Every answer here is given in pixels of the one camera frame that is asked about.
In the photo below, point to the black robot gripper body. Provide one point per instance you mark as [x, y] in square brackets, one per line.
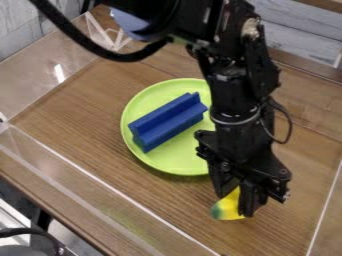
[244, 146]

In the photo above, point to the blue foam block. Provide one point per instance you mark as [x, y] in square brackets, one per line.
[167, 121]

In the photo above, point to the yellow toy banana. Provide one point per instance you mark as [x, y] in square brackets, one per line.
[224, 209]

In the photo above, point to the black metal table bracket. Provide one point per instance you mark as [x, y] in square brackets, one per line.
[45, 242]

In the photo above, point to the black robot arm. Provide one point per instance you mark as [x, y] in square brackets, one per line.
[223, 36]

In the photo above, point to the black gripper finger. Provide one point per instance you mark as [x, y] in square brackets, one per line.
[252, 198]
[224, 181]

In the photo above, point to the clear acrylic tray wall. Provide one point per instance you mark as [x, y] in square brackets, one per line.
[85, 192]

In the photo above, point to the clear acrylic corner bracket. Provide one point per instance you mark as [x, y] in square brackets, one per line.
[106, 34]

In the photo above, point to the green round plate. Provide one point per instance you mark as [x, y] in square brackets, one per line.
[175, 156]

